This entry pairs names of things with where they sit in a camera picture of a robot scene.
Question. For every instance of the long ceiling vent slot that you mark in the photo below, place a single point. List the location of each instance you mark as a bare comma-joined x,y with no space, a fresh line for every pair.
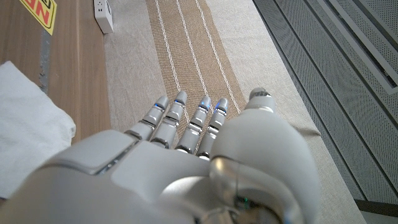
370,49

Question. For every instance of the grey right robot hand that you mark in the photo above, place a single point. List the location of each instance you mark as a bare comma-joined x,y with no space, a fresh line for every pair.
186,186

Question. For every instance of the white tissue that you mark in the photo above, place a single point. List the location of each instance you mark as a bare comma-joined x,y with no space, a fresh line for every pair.
28,124

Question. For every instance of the white power strip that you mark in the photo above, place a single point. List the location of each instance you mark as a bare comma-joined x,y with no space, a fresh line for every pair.
104,17

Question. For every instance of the yellow new driver sticker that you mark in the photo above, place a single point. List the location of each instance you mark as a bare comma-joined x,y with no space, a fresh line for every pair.
40,12

